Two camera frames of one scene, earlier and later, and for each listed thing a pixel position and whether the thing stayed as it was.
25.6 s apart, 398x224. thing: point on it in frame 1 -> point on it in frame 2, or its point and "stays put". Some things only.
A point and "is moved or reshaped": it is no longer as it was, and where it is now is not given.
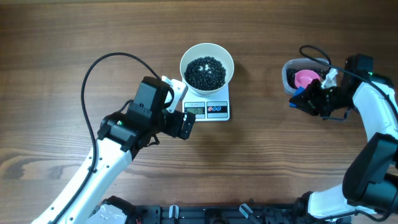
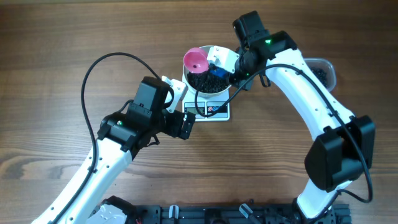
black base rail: (268, 213) stays put
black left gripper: (174, 130) stays put
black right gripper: (308, 99) -> (235, 79)
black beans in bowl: (206, 74) stays put
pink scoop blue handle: (303, 78) is moved or reshaped
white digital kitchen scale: (209, 107) stays put
